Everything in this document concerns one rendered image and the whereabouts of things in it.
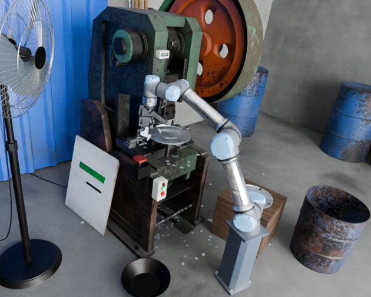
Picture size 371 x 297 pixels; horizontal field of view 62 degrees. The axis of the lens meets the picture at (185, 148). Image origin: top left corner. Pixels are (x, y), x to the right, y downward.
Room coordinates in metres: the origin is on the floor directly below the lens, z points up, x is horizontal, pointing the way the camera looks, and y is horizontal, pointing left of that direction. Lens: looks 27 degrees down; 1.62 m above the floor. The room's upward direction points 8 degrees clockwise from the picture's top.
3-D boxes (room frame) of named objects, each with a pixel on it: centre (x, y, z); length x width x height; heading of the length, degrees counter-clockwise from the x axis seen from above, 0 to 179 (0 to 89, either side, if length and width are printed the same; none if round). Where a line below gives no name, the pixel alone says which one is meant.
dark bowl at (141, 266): (1.30, 0.13, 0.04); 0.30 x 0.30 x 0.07
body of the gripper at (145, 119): (1.56, 0.24, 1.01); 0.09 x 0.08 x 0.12; 109
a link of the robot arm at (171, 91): (1.54, 0.12, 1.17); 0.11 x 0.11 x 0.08; 67
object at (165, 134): (1.85, 0.12, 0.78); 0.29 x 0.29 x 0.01
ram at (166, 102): (1.90, 0.19, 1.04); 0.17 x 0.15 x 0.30; 51
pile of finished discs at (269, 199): (1.91, -0.55, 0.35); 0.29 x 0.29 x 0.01
